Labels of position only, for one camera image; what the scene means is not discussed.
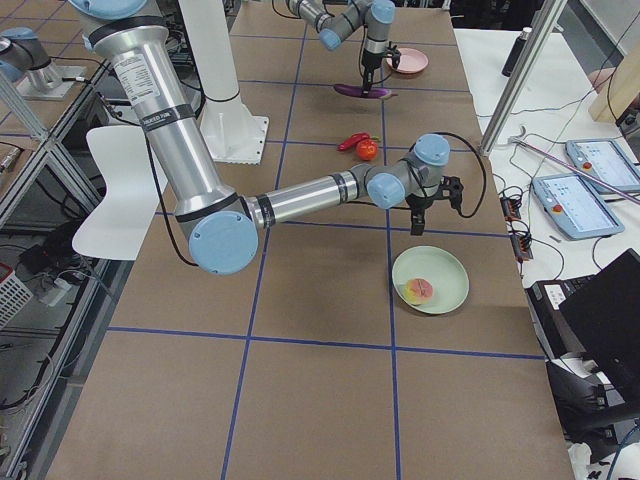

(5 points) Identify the red chili pepper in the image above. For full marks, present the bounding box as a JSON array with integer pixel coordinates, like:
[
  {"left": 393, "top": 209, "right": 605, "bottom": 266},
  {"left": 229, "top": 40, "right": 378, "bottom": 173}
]
[{"left": 337, "top": 132, "right": 380, "bottom": 152}]

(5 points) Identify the white chair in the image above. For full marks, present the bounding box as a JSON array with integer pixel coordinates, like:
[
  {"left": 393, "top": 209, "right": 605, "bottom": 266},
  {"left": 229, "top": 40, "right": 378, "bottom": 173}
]
[{"left": 72, "top": 126, "right": 167, "bottom": 261}]

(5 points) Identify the black laptop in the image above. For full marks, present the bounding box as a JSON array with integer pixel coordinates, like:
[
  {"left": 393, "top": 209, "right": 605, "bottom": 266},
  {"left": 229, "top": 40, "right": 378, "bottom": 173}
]
[{"left": 526, "top": 248, "right": 639, "bottom": 398}]

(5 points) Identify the black water bottle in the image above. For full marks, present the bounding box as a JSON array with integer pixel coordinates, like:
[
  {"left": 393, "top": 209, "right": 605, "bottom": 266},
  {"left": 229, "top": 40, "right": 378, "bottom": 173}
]
[{"left": 501, "top": 27, "right": 532, "bottom": 77}]

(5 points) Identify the white plastic basket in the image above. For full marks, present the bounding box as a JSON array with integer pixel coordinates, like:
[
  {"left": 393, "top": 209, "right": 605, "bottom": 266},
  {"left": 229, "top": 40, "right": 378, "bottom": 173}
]
[{"left": 0, "top": 263, "right": 33, "bottom": 328}]

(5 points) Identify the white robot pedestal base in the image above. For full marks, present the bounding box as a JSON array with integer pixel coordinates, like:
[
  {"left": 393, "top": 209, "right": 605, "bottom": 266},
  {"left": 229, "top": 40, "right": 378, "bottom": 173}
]
[{"left": 179, "top": 0, "right": 269, "bottom": 165}]

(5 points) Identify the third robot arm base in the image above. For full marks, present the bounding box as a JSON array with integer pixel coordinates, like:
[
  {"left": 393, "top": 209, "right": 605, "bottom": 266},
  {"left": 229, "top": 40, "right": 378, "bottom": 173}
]
[{"left": 1, "top": 27, "right": 86, "bottom": 101}]

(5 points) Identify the aluminium frame post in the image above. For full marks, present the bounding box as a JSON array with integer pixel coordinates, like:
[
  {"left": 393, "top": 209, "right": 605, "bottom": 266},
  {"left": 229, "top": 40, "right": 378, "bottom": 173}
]
[{"left": 479, "top": 0, "right": 567, "bottom": 156}]

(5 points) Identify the orange connector board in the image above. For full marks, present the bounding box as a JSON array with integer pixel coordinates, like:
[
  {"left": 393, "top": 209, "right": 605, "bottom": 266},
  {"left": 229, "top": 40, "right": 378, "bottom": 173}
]
[{"left": 500, "top": 196, "right": 533, "bottom": 263}]

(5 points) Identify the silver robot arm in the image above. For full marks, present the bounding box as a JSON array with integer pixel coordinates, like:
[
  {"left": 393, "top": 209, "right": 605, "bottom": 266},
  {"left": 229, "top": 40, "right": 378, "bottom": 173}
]
[
  {"left": 75, "top": 1, "right": 462, "bottom": 275},
  {"left": 271, "top": 0, "right": 401, "bottom": 100}
]

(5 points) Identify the red pomegranate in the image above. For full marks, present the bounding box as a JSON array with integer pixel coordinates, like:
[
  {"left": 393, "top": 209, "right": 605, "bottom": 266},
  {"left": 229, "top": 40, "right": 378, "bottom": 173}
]
[{"left": 356, "top": 138, "right": 379, "bottom": 161}]

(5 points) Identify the purple eggplant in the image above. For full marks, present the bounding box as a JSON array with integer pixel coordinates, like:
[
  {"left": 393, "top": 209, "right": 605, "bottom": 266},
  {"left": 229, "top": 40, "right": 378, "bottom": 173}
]
[{"left": 333, "top": 83, "right": 395, "bottom": 100}]

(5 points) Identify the pink plate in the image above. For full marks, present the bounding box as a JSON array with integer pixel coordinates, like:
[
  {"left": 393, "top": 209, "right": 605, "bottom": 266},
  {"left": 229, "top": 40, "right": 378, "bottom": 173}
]
[{"left": 386, "top": 48, "right": 429, "bottom": 75}]

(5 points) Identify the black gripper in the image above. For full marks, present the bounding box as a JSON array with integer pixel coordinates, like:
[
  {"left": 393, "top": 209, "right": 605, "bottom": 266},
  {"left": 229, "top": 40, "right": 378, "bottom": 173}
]
[
  {"left": 405, "top": 176, "right": 463, "bottom": 236},
  {"left": 361, "top": 43, "right": 401, "bottom": 92}
]

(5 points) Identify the reacher grabber stick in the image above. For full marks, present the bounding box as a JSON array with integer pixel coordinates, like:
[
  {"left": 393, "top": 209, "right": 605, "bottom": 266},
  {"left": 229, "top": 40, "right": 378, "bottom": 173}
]
[{"left": 508, "top": 131, "right": 639, "bottom": 205}]

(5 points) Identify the peach fruit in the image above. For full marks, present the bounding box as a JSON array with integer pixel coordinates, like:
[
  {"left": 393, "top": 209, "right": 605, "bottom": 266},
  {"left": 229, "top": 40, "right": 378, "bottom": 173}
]
[{"left": 402, "top": 278, "right": 434, "bottom": 305}]

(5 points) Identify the teach pendant tablet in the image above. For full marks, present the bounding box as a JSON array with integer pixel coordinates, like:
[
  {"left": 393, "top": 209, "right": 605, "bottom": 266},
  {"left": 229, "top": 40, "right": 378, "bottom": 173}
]
[
  {"left": 565, "top": 139, "right": 639, "bottom": 193},
  {"left": 532, "top": 174, "right": 624, "bottom": 240}
]

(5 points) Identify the far teach pendant tablet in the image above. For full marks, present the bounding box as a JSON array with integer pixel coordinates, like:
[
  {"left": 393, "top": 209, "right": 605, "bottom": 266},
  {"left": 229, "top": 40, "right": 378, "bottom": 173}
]
[{"left": 565, "top": 139, "right": 639, "bottom": 193}]

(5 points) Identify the green plate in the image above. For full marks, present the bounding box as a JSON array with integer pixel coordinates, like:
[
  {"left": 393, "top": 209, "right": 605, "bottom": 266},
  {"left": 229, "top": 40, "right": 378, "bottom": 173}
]
[{"left": 392, "top": 246, "right": 469, "bottom": 315}]

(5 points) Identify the near teach pendant tablet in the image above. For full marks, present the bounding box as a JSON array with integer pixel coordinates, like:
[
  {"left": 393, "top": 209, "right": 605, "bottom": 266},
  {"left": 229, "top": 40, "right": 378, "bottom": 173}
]
[{"left": 532, "top": 174, "right": 624, "bottom": 240}]

